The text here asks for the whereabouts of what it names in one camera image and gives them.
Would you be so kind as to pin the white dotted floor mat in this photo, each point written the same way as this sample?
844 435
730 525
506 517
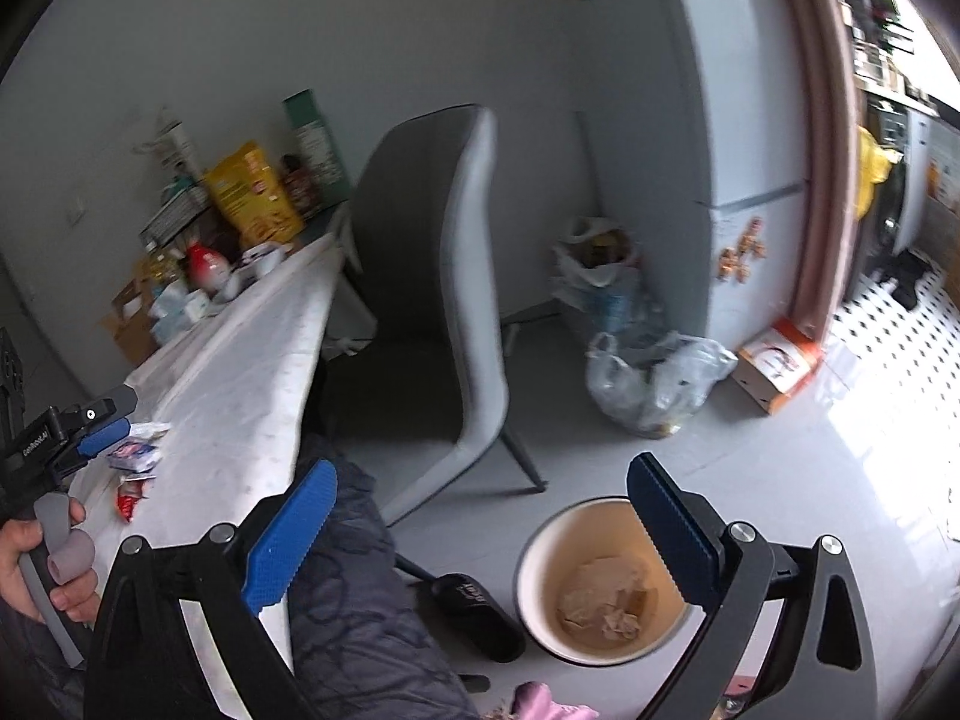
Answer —
885 390

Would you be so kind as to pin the black slipper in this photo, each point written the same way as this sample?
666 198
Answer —
472 615

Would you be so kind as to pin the person's leg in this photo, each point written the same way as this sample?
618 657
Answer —
360 615

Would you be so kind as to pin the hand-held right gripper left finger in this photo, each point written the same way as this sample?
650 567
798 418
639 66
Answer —
289 540

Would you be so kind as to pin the orange white box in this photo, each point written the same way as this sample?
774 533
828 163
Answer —
780 364

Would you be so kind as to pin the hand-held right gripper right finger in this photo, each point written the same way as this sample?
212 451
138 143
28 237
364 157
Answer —
675 532

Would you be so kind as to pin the small white wrapper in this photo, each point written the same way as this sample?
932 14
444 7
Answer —
150 431

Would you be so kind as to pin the white floral tablecloth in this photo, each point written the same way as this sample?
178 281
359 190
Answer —
225 360

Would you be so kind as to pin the black shoes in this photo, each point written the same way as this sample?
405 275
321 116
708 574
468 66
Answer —
904 277

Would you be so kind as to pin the large white tissue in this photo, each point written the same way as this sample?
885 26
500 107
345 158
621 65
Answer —
600 585

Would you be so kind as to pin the white round bin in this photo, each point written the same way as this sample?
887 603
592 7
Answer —
570 532

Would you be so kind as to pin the red white bottle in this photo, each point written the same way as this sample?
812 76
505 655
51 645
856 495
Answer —
206 266

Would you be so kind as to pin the clear plastic bag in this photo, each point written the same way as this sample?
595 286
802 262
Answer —
660 382

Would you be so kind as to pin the purple packet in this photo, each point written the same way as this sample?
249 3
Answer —
135 456

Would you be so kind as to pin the white handheld device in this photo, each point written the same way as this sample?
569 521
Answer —
259 262

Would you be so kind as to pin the grey chair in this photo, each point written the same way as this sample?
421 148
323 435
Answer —
420 277

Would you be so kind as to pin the red wrapper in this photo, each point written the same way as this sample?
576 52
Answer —
129 502

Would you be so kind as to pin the person's left hand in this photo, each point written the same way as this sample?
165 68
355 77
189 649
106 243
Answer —
19 562

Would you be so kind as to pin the yellow snack bag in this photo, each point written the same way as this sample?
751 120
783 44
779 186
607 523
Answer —
251 195

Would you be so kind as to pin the white refrigerator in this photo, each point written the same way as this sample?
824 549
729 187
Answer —
720 127

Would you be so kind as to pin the small white paper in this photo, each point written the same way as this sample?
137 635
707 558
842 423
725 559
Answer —
622 624

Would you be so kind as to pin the white printed paper bag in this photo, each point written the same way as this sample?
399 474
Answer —
180 154

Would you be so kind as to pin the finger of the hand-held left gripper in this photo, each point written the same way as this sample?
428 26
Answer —
105 439
109 403

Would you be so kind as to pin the blue white tissue box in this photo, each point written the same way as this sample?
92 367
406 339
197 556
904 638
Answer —
180 315

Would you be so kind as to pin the pink cloth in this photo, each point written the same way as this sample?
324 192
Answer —
540 701

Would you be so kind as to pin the plastic bag with brown contents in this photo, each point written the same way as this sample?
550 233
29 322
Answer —
596 251

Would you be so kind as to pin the open cardboard box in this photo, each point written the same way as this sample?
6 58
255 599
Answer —
131 322

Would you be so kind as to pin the person's left forearm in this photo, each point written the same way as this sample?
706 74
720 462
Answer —
30 675

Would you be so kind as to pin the bag of plastic bottles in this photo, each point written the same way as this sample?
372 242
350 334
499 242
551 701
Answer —
622 311

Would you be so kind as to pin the tall green box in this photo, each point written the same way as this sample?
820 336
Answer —
319 142

